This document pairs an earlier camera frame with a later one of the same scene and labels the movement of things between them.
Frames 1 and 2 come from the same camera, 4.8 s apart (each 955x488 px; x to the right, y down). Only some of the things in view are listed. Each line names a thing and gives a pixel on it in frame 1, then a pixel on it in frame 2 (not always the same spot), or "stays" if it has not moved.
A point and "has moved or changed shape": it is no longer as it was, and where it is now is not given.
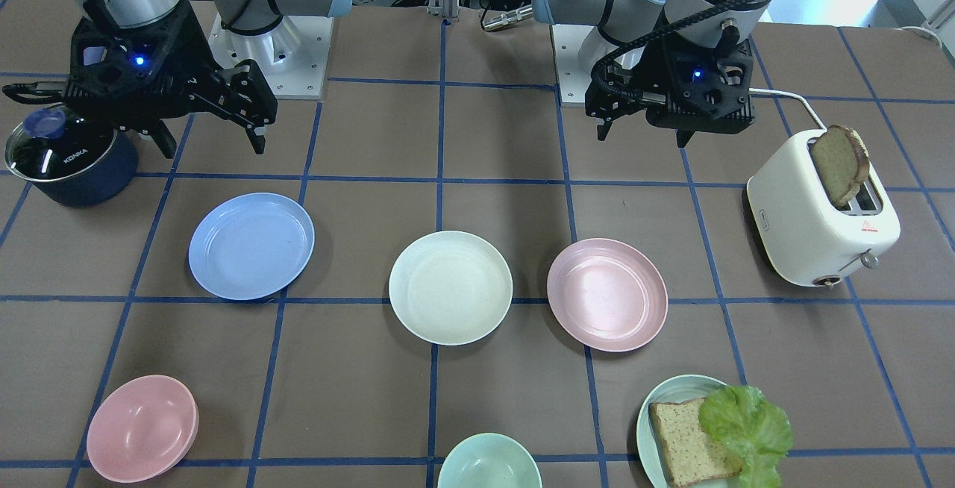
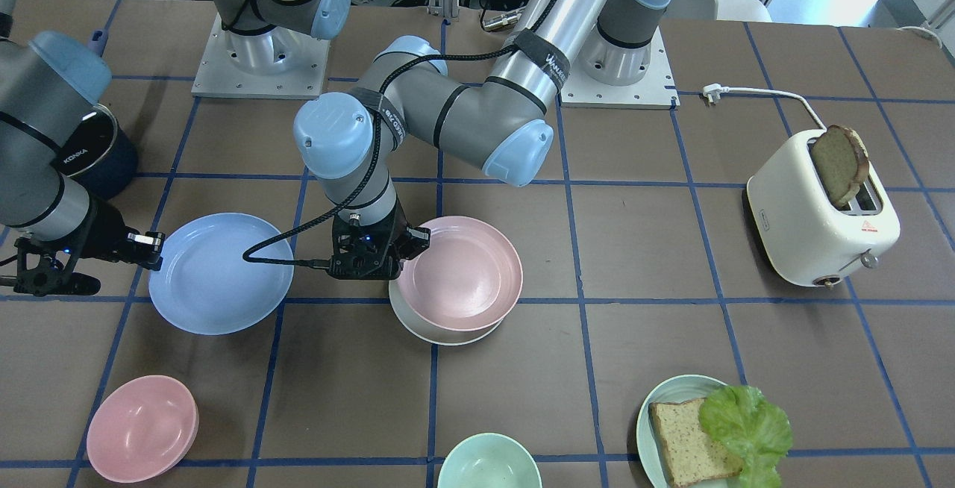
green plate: [680, 389] stays
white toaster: [805, 235] stays
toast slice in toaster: [842, 161] stays
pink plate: [606, 294] -> [467, 277]
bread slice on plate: [689, 453] stays
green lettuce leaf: [756, 433] stays
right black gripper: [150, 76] -> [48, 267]
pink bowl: [142, 428] stays
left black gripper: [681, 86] -> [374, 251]
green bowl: [489, 460] stays
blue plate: [250, 246] has moved or changed shape
